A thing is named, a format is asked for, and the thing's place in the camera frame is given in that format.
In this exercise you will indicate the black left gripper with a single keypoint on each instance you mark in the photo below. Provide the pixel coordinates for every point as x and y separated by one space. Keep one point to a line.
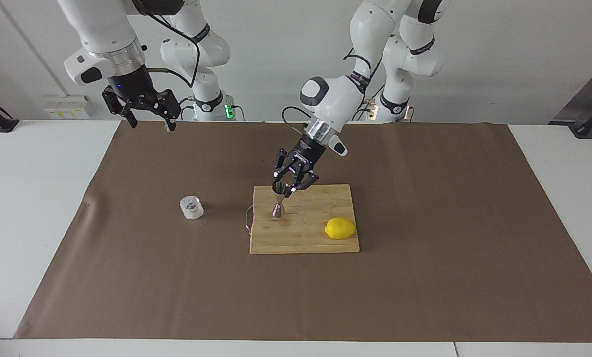
306 151

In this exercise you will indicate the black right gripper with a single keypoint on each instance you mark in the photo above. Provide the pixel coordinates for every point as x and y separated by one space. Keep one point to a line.
132 91

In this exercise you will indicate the steel double jigger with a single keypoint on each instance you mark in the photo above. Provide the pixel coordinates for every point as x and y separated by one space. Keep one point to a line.
278 210

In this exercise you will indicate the small clear glass cup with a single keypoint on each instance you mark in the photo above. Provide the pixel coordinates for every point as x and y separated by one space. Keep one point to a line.
192 208

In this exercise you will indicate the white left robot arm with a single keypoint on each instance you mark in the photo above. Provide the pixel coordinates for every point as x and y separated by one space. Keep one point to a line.
335 99

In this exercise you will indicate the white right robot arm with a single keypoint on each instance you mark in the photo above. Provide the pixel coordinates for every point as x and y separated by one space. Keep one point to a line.
102 25

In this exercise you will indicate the wooden cutting board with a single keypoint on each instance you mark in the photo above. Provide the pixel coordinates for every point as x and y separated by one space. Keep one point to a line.
305 233

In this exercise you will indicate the yellow lemon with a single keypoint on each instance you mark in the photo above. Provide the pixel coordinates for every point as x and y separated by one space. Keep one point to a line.
340 228

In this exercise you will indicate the brown paper table mat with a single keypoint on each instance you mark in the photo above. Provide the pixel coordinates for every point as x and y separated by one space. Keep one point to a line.
296 297

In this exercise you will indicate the white wall socket box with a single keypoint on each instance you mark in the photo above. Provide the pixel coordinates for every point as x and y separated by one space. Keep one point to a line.
67 108

